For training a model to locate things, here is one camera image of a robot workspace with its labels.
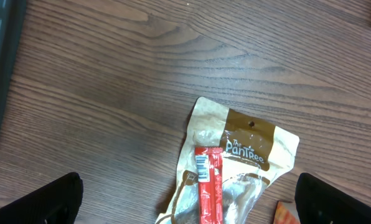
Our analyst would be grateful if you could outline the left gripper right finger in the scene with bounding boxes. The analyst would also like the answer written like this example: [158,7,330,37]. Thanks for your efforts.
[294,172,371,224]

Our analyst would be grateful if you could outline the red snack bar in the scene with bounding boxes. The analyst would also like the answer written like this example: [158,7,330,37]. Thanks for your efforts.
[195,147,223,224]

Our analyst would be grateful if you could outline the small orange snack packet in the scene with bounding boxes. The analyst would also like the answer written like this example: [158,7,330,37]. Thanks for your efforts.
[273,201,301,224]

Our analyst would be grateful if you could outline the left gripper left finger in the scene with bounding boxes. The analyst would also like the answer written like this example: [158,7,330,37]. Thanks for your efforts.
[0,172,83,224]

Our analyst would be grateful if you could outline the beige snack pouch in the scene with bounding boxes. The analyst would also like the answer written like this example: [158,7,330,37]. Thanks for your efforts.
[156,97,299,223]

